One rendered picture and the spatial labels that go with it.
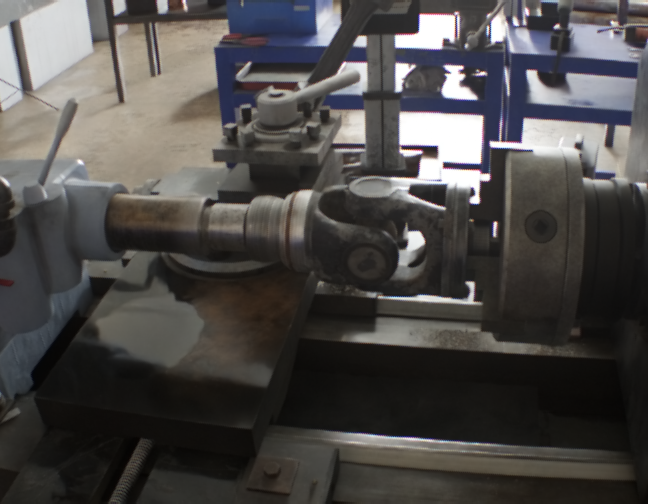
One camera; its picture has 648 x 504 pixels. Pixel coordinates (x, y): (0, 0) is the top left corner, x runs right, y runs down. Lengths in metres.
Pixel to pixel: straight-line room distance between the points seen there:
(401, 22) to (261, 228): 1.12
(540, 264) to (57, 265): 0.63
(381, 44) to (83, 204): 1.18
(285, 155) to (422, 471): 0.49
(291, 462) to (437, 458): 0.19
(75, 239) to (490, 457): 0.63
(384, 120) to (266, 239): 1.17
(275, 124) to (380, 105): 0.94
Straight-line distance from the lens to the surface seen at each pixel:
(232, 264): 1.17
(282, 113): 1.12
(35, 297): 1.04
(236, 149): 1.11
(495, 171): 0.89
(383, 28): 1.96
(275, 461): 0.93
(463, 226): 0.86
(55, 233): 1.01
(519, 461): 0.98
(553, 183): 0.84
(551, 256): 0.82
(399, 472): 0.97
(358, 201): 0.89
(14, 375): 1.16
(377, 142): 2.08
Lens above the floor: 1.56
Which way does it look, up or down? 33 degrees down
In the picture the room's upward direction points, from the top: 2 degrees counter-clockwise
